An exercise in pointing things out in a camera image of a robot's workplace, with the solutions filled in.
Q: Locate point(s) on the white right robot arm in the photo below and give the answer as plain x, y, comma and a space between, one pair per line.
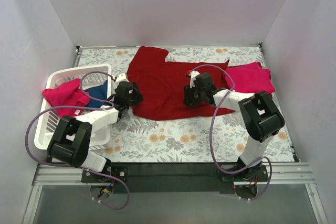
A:
261, 117

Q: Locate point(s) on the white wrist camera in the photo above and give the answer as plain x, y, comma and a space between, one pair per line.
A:
120, 78
192, 77

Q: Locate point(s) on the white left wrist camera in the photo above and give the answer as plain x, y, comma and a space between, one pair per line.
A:
120, 78

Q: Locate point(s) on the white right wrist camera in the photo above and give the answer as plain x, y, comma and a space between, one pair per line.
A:
192, 77

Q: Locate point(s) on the crumpled pink t shirt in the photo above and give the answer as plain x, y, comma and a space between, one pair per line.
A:
67, 94

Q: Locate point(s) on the dark red t shirt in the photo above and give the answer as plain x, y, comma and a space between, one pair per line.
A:
162, 85

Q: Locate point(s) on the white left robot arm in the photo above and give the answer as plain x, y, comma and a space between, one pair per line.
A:
71, 139

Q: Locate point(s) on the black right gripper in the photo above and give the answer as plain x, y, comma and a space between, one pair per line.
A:
189, 96

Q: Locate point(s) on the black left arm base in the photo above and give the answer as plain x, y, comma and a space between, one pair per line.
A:
103, 187

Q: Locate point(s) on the blue t shirt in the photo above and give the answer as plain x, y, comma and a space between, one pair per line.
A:
99, 92

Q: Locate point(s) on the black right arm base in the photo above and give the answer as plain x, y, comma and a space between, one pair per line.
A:
245, 183

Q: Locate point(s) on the folded pink t shirt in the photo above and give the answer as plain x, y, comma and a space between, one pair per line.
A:
249, 78

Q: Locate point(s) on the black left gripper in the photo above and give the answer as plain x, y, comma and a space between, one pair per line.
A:
135, 94

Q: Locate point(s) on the white plastic laundry basket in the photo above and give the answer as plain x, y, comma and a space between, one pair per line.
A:
47, 123

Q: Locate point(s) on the floral patterned table mat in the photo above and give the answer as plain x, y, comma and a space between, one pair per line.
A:
186, 140

